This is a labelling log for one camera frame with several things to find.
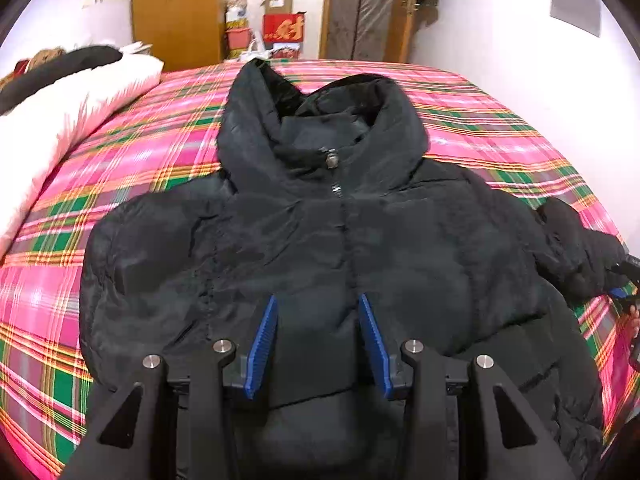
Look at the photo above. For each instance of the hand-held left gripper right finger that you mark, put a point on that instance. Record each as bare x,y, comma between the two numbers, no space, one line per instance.
374,345

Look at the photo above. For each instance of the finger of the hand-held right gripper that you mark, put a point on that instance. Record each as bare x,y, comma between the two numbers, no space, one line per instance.
620,294
627,266

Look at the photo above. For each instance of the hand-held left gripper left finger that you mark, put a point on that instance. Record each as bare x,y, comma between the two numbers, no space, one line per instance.
265,345

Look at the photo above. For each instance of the black puffer jacket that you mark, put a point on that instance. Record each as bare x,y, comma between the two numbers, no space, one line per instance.
310,240

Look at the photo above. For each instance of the pink plaid bed sheet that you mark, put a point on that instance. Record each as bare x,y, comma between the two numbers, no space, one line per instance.
150,150

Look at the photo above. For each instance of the white plastic bag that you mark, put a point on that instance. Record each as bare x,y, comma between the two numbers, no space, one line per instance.
255,50

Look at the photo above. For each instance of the pale pink quilt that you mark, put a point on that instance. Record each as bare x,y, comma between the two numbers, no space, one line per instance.
60,115

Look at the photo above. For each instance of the stack of colourful gift boxes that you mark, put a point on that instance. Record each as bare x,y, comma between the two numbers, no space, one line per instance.
237,30

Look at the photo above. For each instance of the red gift box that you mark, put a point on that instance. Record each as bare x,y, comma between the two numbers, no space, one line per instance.
283,29

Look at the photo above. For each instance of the white papers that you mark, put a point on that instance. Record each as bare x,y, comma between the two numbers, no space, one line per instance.
136,47

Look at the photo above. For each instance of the wooden door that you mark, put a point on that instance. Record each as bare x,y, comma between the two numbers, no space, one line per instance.
406,15

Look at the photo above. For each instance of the brown cardboard box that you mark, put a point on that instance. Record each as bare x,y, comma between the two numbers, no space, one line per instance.
276,5

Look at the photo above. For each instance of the black pillow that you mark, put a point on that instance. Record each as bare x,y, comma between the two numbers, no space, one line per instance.
55,72

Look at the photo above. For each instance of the wooden wardrobe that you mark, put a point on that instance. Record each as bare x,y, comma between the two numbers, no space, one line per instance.
175,10

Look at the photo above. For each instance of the brown plush toy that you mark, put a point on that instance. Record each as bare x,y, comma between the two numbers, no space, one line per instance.
46,56

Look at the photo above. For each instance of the grey wall panel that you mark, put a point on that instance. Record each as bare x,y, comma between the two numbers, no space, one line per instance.
575,5

